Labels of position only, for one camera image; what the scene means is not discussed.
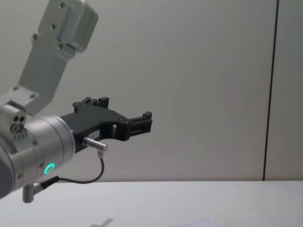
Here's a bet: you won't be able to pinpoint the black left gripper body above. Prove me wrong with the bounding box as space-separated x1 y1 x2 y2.
59 103 130 156

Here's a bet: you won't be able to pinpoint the white table cloth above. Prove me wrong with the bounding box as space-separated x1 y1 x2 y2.
0 181 303 227

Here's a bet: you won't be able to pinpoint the thin dark cable, silver plugs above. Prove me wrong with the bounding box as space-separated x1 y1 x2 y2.
22 137 109 203

